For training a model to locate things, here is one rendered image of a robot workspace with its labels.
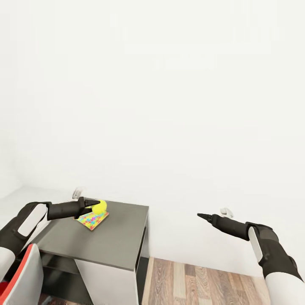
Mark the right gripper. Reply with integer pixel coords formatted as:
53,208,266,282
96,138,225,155
197,213,237,236

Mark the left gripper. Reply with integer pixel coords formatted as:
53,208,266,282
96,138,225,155
60,196,100,219

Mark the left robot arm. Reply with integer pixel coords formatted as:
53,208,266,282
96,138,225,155
0,186,100,282

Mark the jigsaw puzzle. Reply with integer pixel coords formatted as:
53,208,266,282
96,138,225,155
76,211,109,230

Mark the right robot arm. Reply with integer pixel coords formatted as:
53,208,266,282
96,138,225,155
197,208,305,305

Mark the tennis ball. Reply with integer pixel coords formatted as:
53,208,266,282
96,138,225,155
91,200,107,215

